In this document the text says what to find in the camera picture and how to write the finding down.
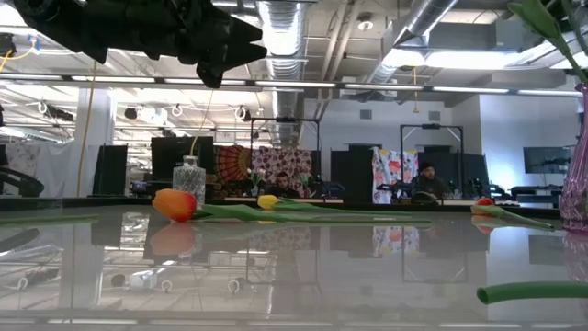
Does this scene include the black dome-shaped object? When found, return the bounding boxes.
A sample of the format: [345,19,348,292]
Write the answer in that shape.
[411,190,437,205]

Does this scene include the orange mandala tapestry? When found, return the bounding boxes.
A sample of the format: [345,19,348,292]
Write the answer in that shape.
[213,145,253,185]

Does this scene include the black desk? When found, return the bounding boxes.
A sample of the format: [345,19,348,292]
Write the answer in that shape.
[509,183,564,209]

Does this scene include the clear glass vase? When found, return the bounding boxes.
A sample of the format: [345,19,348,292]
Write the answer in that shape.
[172,154,207,207]

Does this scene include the yellow artificial tulip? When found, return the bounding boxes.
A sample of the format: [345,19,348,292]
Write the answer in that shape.
[256,194,414,217]

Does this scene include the silver ribbed air duct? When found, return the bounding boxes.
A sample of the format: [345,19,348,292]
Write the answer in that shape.
[255,0,308,148]

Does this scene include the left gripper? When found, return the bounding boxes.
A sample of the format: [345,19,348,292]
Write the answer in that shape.
[107,0,268,89]

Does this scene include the purple glass vase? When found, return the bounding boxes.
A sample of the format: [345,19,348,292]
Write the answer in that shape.
[559,82,588,233]

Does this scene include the red floral tapestry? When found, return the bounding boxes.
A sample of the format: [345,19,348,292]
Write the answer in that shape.
[251,146,313,198]

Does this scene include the white sheet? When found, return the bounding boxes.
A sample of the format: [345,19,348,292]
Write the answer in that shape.
[4,141,100,198]

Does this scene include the black rig frame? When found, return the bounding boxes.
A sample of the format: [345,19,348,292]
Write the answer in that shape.
[399,122,464,203]
[250,117,322,199]

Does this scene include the dark flat screen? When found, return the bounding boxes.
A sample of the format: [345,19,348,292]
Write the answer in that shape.
[523,145,573,175]

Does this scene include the orange-red artificial tulip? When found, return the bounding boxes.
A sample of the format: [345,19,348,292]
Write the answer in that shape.
[470,196,556,230]

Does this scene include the thick black curved cable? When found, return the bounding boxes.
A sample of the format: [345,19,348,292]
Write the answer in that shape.
[0,165,45,199]

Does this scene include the black monitor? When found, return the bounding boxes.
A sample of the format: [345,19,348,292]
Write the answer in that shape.
[150,136,215,181]

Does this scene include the black upright panel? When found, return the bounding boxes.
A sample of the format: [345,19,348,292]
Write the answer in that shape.
[94,144,129,197]

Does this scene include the person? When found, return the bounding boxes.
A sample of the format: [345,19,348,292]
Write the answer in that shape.
[410,160,450,203]
[265,170,300,199]

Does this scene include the orange artificial tulip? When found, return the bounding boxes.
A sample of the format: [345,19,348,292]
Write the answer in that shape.
[152,188,433,227]

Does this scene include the black table frame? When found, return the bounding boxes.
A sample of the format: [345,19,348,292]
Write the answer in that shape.
[0,196,564,221]

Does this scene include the white floral print cloth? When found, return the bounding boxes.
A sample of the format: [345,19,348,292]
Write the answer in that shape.
[371,146,419,204]

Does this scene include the yellow power cord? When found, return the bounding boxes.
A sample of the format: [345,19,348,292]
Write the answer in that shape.
[75,60,97,198]

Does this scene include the black partition panel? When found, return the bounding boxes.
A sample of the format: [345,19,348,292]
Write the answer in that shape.
[330,144,373,204]
[416,145,489,197]

